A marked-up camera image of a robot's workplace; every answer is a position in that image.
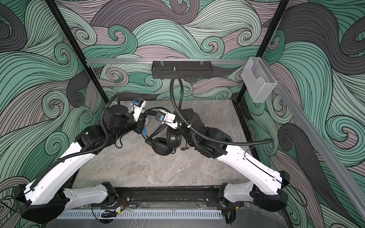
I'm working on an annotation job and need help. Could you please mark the clear plastic wall bin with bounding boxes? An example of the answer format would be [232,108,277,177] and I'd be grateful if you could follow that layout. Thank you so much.
[241,57,277,103]

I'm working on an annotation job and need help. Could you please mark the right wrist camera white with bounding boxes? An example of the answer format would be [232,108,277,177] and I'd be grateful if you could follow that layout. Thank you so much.
[155,109,178,129]

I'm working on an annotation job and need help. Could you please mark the black perforated wall tray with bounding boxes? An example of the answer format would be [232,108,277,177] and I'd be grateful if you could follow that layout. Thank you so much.
[151,61,213,79]

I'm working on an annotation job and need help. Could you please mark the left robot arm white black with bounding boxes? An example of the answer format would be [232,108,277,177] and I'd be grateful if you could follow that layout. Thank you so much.
[13,98,145,224]

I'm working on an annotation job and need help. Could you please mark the black frame post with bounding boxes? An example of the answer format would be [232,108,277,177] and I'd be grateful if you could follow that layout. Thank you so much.
[236,1,289,104]
[45,0,108,103]

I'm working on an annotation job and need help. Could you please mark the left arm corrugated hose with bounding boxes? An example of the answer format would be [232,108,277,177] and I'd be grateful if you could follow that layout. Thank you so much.
[29,93,120,190]

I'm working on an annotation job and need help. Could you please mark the aluminium wall rail right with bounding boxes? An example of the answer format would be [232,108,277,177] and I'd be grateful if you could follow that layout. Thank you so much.
[262,60,365,219]

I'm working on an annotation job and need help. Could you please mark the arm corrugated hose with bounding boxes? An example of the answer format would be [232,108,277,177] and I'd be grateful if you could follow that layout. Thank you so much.
[169,76,274,146]
[29,93,120,190]

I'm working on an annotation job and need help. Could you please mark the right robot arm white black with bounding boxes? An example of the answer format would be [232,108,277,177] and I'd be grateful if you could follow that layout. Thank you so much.
[154,109,290,212]

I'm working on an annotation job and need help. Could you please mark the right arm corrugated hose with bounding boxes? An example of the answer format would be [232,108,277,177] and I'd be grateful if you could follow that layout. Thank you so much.
[169,76,274,146]

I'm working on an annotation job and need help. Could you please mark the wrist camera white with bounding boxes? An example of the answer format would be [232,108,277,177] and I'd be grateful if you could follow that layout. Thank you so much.
[131,98,146,122]
[155,109,178,129]

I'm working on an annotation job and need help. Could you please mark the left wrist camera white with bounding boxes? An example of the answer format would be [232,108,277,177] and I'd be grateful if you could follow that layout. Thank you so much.
[131,98,146,122]

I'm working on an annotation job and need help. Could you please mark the black frame post left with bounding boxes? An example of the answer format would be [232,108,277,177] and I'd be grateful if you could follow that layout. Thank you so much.
[45,0,108,103]

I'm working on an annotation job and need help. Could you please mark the black blue headphones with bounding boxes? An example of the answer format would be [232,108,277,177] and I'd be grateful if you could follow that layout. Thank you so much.
[141,107,182,156]

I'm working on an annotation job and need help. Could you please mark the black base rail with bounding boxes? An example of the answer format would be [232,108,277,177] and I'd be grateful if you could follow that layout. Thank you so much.
[94,186,274,207]

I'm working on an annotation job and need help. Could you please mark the aluminium wall rail back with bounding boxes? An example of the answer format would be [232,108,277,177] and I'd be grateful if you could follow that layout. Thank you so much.
[86,58,248,65]

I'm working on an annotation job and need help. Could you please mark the aluminium wall rail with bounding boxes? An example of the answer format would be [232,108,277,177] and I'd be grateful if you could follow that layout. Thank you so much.
[262,60,365,219]
[86,58,248,65]

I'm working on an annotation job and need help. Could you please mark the white slotted cable duct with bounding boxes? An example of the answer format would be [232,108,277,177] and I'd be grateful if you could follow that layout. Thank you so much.
[57,209,223,220]

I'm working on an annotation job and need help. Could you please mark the black frame post right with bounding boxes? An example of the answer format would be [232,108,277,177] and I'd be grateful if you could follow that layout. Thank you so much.
[236,1,289,104]

